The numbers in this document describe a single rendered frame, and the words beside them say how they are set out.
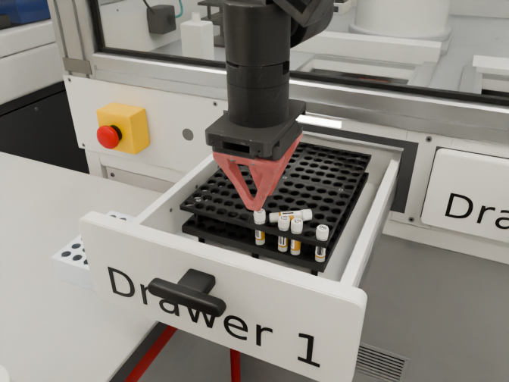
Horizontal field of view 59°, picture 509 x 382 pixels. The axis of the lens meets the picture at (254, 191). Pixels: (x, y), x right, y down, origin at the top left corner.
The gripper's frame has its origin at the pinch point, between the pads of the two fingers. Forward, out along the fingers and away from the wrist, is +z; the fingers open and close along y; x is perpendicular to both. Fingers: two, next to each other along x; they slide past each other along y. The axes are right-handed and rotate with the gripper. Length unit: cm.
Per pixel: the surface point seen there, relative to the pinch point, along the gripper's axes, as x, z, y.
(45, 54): 81, 6, 48
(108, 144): 33.0, 7.0, 14.1
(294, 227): -4.2, 2.5, -0.6
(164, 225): 12.3, 7.0, -0.9
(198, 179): 12.3, 5.1, 7.5
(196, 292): 0.0, 1.6, -13.6
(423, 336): -20.9, 36.7, 21.2
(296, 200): -2.3, 3.6, 5.6
